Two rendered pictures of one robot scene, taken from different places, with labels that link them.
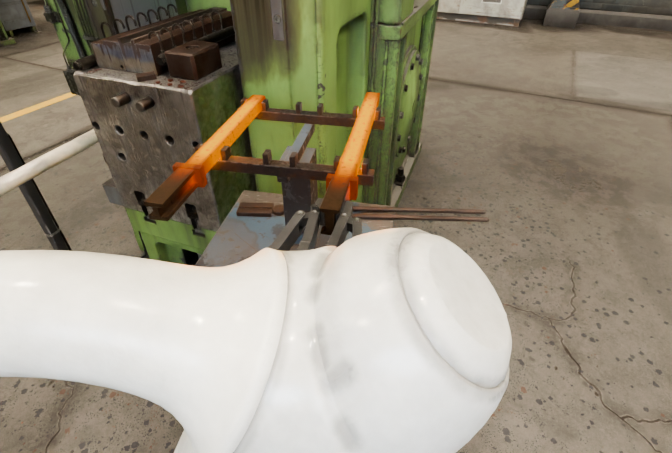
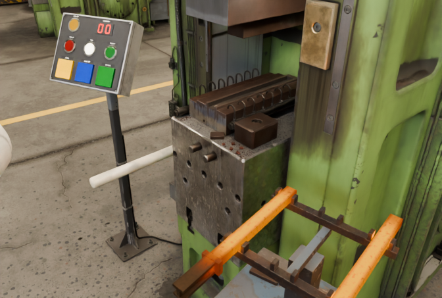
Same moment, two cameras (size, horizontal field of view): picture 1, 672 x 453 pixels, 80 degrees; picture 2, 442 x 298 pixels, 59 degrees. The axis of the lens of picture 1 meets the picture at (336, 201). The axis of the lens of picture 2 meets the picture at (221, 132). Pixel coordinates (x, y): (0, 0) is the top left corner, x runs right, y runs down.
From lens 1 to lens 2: 29 cm
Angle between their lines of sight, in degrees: 25
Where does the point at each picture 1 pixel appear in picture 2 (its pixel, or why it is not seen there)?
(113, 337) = not seen: outside the picture
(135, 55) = (214, 117)
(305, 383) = not seen: outside the picture
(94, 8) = (200, 68)
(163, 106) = (221, 162)
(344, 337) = not seen: outside the picture
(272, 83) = (314, 162)
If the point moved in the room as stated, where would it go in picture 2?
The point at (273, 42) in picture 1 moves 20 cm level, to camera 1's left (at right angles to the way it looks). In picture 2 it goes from (322, 133) to (260, 118)
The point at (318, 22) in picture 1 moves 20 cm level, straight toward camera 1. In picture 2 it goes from (365, 131) to (351, 170)
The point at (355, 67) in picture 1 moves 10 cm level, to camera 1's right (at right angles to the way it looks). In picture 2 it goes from (404, 151) to (436, 158)
